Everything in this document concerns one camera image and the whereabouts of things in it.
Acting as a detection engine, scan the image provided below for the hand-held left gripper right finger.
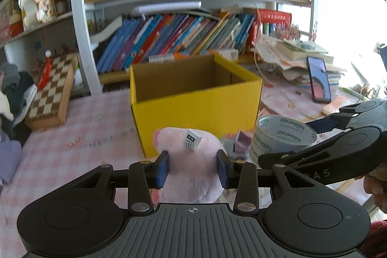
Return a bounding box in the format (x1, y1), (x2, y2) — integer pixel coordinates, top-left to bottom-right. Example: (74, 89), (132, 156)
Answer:
(216, 150), (316, 214)

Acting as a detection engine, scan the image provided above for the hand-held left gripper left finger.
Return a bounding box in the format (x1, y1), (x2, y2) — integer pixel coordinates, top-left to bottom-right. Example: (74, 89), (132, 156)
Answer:
(71, 152), (170, 214)

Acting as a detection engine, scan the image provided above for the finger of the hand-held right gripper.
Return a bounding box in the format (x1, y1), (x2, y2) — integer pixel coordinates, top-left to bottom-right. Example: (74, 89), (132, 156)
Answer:
(307, 98), (387, 134)
(258, 131), (345, 169)

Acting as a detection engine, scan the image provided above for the clear tape roll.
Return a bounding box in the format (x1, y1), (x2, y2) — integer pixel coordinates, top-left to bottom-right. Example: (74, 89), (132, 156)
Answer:
(249, 115), (318, 168)

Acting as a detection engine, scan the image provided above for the pink plush toy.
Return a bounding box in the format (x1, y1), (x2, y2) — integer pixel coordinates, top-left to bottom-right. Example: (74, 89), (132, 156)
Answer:
(152, 126), (232, 204)

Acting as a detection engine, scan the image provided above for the yellow cardboard box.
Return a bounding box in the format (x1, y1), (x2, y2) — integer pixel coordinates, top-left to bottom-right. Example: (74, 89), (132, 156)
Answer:
(129, 53), (263, 157)

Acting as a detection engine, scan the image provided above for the person's right hand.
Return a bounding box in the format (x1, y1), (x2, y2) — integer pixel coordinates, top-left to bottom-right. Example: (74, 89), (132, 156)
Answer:
(363, 166), (387, 213)

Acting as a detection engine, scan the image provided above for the small grey toy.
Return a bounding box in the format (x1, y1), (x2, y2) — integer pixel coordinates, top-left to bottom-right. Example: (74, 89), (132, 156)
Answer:
(220, 133), (237, 159)

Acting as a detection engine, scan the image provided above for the small purple toy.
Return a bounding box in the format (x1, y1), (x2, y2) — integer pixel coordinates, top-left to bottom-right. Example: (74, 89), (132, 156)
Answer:
(234, 130), (253, 155)

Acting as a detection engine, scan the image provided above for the black upright smartphone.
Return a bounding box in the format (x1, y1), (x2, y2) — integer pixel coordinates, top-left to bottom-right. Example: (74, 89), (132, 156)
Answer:
(306, 56), (332, 104)

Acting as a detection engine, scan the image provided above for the pile of papers and books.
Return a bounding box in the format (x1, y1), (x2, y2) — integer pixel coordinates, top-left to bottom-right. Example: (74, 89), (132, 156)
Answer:
(254, 34), (348, 89)

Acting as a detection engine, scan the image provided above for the person's red knit clothing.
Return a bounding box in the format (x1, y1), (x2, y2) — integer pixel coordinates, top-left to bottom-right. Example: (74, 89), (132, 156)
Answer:
(361, 217), (387, 258)

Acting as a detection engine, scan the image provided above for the pink checkered tablecloth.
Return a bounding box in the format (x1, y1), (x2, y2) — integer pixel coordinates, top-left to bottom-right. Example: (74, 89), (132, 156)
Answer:
(0, 80), (375, 258)

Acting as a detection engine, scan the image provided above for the colourful paper decoration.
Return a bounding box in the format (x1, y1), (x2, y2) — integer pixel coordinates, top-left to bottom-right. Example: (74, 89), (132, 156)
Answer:
(272, 24), (301, 41)

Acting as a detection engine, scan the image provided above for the small white carton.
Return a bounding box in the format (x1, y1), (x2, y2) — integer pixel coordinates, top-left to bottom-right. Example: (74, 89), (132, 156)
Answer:
(216, 49), (239, 60)

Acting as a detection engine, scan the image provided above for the red printed box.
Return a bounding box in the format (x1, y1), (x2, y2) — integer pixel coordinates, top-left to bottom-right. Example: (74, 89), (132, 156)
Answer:
(257, 8), (292, 24)

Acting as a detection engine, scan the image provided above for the row of leaning books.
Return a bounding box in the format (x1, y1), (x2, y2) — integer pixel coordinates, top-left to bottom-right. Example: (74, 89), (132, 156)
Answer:
(96, 13), (257, 75)

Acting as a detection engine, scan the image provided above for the wooden chessboard box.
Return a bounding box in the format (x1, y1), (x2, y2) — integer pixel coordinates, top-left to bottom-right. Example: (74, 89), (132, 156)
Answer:
(25, 52), (80, 132)

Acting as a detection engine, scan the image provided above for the red tassel ornament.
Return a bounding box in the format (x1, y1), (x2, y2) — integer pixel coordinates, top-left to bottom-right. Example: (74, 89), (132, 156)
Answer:
(37, 49), (54, 91)

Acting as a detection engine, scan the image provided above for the white bookshelf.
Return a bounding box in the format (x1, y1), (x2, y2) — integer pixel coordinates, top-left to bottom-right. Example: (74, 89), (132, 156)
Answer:
(0, 0), (321, 95)

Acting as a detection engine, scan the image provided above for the pile of clothes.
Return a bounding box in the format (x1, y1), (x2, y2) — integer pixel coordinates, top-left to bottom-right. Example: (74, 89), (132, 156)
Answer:
(0, 62), (38, 186)

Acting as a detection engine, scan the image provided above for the red round ornament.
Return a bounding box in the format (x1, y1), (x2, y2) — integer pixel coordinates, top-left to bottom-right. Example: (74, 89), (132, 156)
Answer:
(9, 13), (24, 36)

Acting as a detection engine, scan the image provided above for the white charging cable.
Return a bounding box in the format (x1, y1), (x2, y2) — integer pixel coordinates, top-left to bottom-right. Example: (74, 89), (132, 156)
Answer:
(231, 0), (273, 86)

